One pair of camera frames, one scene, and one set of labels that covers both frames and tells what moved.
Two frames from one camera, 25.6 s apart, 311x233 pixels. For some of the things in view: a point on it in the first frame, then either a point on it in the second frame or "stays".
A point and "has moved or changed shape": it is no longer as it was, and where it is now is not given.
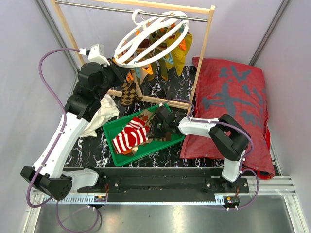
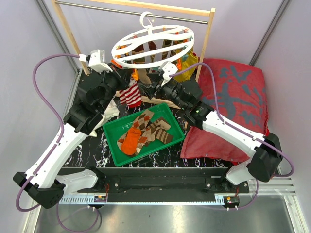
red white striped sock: [135, 133] → [131, 96]
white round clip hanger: [154, 37] has moved or changed shape
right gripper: [154, 133] → [149, 91]
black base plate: [195, 185] stays
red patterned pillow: [227, 88] stays
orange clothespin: [183, 44] → [178, 65]
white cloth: [106, 111] stays
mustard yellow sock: [179, 55] → [192, 59]
